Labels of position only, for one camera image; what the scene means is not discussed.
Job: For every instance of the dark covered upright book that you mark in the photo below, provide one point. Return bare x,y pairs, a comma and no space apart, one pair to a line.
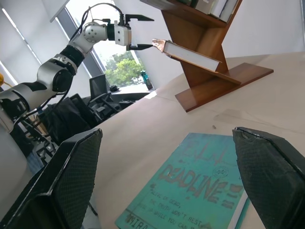
188,3

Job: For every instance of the grey covered upright book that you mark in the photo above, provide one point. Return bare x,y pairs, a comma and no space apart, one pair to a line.
232,10

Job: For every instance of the green water bottle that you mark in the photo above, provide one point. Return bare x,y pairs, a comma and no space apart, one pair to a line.
145,80

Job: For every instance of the black office chair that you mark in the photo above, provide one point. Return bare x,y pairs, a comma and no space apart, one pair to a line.
100,95

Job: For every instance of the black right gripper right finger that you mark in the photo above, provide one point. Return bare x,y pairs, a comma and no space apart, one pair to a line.
269,176

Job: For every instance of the brown wooden zigzag bookshelf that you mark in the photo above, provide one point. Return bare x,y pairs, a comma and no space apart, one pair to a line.
205,35

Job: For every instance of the copper covered thick book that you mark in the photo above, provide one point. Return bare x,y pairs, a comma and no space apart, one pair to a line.
190,56

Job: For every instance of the teal Deadline book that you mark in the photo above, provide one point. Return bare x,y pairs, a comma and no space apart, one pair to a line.
190,190

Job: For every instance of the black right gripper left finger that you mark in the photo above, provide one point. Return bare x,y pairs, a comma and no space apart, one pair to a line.
59,181

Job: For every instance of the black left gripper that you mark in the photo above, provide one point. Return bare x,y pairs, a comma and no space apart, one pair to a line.
127,22

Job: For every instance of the yellow round object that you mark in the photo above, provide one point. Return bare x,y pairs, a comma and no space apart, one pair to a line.
1,80

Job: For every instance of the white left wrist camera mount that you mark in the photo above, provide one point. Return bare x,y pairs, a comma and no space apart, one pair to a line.
122,34

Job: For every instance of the white paged upright book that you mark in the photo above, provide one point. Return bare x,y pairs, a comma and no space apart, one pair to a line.
218,8

